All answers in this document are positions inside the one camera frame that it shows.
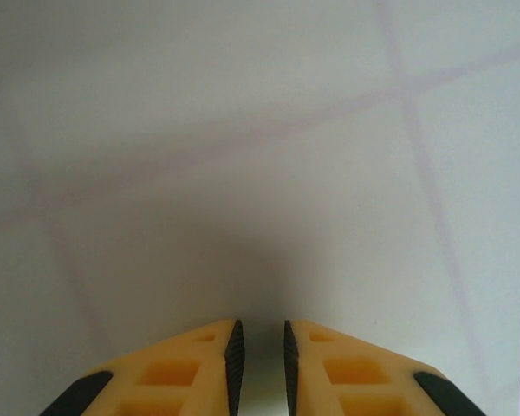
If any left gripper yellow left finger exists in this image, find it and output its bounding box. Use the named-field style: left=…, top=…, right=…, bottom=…
left=38, top=319, right=245, bottom=416

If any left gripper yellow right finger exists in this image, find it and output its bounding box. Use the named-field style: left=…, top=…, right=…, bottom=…
left=283, top=319, right=489, bottom=416

